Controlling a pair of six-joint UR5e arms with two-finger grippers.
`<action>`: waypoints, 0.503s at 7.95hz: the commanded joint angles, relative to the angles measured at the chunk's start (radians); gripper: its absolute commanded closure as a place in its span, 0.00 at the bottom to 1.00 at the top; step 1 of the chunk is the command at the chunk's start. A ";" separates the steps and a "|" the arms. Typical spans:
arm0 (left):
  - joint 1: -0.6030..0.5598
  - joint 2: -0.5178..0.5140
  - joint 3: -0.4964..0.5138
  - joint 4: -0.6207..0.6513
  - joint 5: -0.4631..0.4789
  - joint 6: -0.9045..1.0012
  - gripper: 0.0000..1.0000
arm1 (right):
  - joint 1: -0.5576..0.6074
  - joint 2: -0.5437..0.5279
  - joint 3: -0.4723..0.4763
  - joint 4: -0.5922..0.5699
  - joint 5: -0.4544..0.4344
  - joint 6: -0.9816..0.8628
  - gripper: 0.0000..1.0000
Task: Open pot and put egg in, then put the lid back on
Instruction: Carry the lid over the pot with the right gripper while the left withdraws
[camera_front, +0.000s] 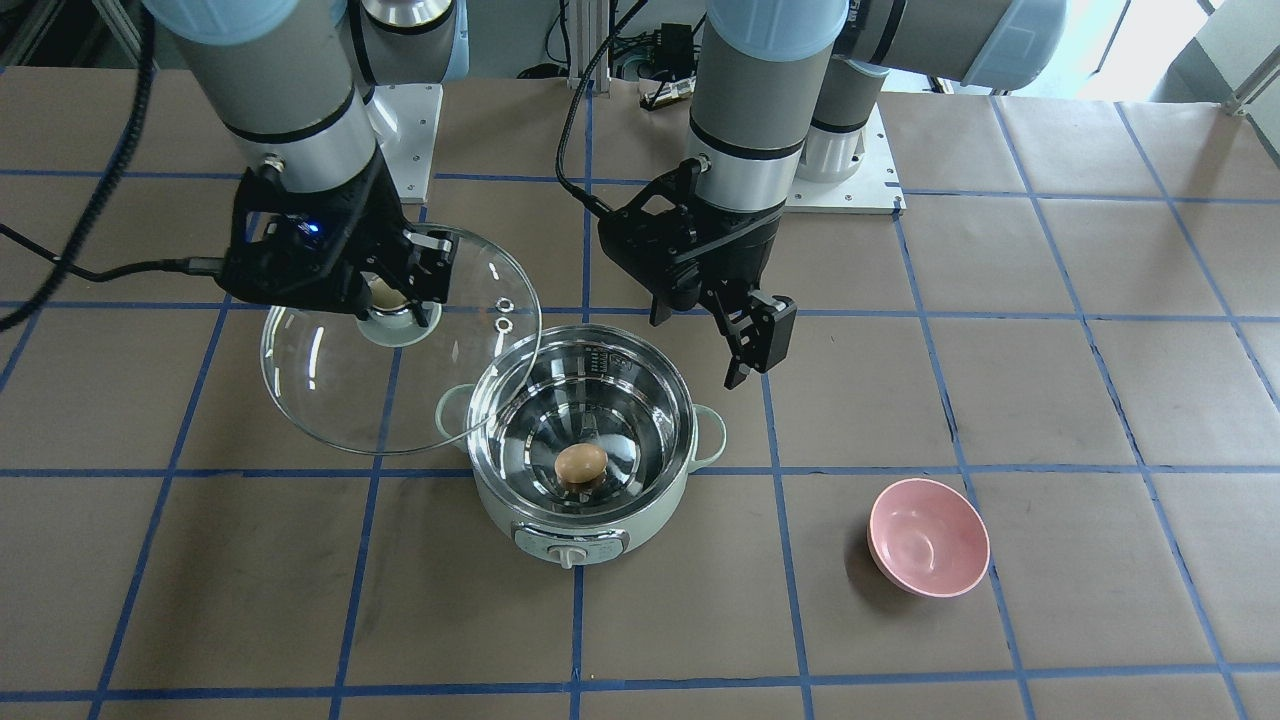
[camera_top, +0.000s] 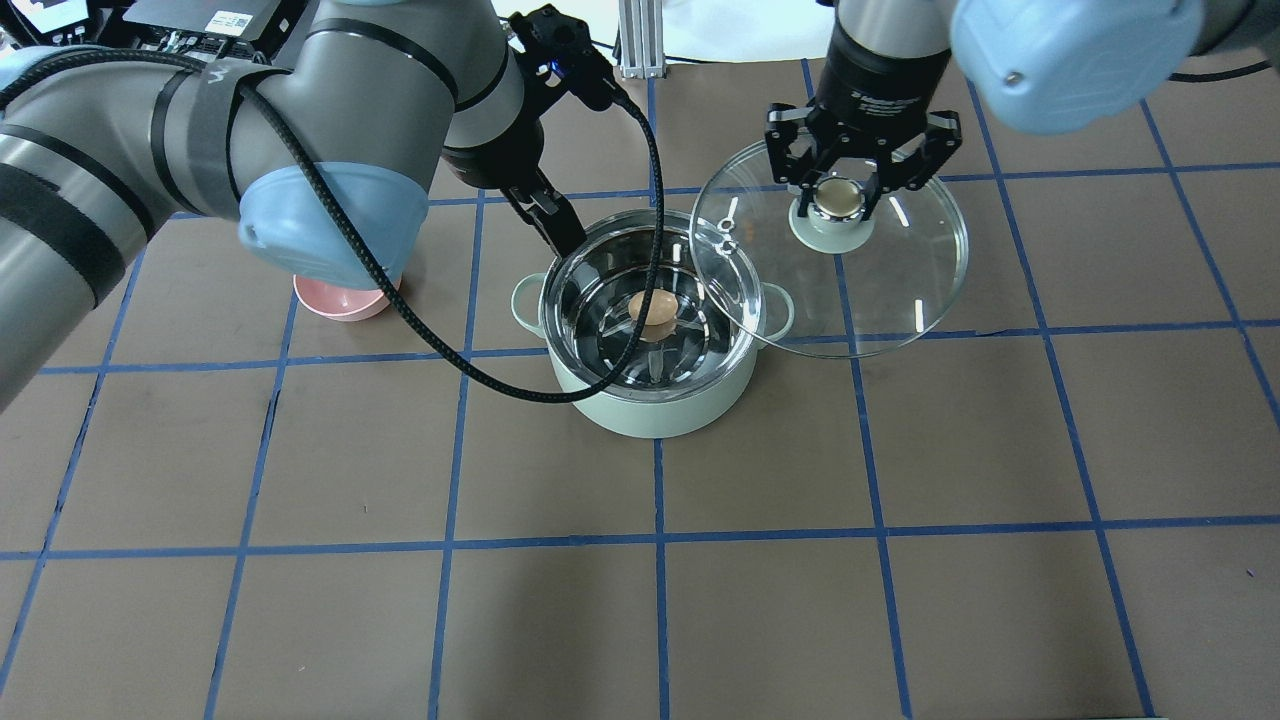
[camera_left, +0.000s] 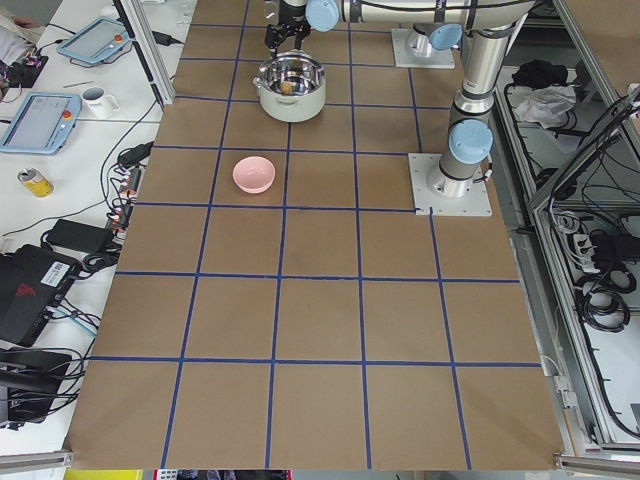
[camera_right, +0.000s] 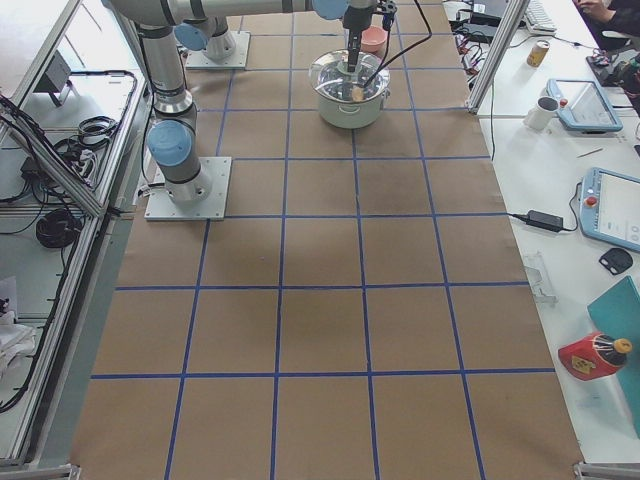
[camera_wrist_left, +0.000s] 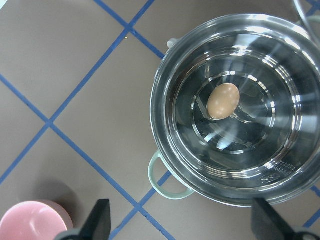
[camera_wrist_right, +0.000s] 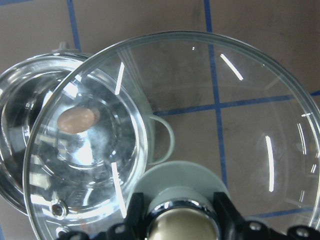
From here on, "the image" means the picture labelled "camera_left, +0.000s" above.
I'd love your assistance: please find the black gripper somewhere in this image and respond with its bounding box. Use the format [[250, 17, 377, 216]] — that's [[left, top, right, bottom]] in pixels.
[[264, 0, 311, 50]]

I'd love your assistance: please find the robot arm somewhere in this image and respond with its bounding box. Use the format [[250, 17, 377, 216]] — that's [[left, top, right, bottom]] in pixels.
[[264, 1, 528, 198]]

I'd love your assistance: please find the mint green electric pot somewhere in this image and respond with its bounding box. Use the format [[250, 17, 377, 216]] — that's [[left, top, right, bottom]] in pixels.
[[253, 50, 326, 123]]

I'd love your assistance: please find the pink bowl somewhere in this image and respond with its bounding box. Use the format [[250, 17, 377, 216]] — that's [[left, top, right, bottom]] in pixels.
[[232, 156, 276, 194]]

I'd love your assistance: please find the blue teach pendant far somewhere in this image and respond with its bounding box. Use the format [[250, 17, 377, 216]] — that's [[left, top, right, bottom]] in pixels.
[[57, 17, 131, 65]]

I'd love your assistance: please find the blue teach pendant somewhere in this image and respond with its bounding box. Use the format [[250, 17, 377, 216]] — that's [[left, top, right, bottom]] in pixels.
[[57, 17, 131, 65], [1, 92, 82, 155]]

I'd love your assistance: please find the white mug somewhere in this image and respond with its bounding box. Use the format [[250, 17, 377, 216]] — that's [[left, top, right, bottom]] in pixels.
[[81, 86, 120, 120]]

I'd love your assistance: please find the black crumpled cloth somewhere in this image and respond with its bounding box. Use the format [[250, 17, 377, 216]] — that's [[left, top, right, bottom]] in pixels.
[[512, 60, 568, 89]]

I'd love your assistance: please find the white crumpled cloth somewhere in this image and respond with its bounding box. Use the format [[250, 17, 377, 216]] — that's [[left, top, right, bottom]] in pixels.
[[514, 86, 576, 128]]

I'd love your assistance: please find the blue teach pendant near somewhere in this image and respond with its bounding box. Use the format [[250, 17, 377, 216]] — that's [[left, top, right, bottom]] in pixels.
[[1, 92, 82, 155]]

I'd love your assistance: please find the black flat power supply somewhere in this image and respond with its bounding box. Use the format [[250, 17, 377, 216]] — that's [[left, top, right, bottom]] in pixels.
[[44, 219, 114, 254]]

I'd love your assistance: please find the yellow drink can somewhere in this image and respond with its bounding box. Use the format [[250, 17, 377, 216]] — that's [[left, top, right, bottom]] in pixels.
[[17, 168, 54, 198]]

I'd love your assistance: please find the black device bottom left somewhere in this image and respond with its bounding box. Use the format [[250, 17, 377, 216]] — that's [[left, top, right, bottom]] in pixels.
[[1, 348, 71, 430]]

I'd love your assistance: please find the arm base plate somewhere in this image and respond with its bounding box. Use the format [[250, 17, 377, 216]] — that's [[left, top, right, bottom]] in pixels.
[[391, 29, 455, 69], [408, 153, 492, 217]]

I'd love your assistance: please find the aluminium frame post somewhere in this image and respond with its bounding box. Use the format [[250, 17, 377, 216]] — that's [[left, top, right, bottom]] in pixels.
[[113, 0, 175, 108]]

